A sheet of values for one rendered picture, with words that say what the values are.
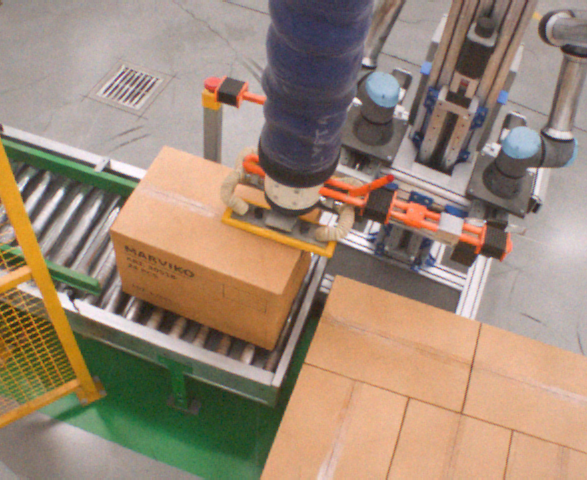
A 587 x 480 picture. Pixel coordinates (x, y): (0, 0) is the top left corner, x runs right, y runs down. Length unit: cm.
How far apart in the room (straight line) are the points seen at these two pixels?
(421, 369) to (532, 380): 44
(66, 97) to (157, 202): 193
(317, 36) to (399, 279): 178
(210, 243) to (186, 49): 234
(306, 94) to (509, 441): 147
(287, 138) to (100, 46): 283
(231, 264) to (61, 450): 122
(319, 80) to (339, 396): 122
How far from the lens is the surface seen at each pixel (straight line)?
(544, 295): 353
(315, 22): 143
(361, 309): 253
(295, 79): 153
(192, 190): 227
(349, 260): 304
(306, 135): 166
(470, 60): 216
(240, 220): 196
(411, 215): 190
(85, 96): 405
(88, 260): 263
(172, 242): 214
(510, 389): 256
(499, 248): 191
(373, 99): 223
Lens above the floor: 271
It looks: 55 degrees down
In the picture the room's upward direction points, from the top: 9 degrees clockwise
